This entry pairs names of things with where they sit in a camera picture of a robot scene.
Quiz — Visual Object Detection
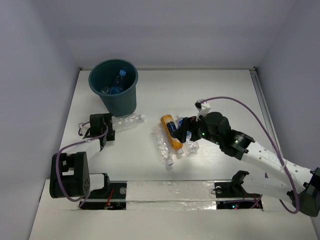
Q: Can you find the orange juice bottle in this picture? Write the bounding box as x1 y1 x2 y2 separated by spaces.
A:
160 114 184 155

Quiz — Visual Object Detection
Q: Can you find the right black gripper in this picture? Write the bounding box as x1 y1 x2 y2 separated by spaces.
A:
172 111 222 145

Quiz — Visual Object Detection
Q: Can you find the clear bottle white cap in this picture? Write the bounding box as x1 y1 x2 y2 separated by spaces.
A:
100 86 112 95

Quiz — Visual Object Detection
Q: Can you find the small clear bottle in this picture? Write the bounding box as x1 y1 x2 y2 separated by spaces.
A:
112 113 145 132

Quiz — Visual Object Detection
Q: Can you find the blue label bottle white cap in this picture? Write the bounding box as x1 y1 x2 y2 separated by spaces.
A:
177 115 200 155

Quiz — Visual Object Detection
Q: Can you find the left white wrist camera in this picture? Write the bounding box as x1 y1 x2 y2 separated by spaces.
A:
77 122 89 136

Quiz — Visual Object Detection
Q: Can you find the clear bottle blue label cap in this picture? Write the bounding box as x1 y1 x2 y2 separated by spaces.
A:
109 69 127 95

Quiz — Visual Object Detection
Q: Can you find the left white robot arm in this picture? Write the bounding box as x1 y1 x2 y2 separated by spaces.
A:
49 113 115 202

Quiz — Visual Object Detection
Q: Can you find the dark green plastic bin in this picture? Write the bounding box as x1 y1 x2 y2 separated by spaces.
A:
88 59 139 117

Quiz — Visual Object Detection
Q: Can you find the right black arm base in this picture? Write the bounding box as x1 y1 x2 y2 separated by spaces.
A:
211 170 263 210

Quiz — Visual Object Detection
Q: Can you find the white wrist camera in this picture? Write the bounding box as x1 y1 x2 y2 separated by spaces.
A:
194 99 211 121
77 122 89 136

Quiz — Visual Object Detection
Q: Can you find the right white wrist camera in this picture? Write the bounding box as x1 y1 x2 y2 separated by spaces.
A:
194 99 211 121

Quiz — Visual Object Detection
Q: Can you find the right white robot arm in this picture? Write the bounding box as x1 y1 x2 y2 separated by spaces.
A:
172 112 320 217

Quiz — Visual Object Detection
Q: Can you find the crumpled clear bottle blue cap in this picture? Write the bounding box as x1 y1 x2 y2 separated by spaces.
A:
151 124 174 168

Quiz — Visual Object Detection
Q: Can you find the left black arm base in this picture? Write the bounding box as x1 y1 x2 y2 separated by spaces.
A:
79 181 127 210

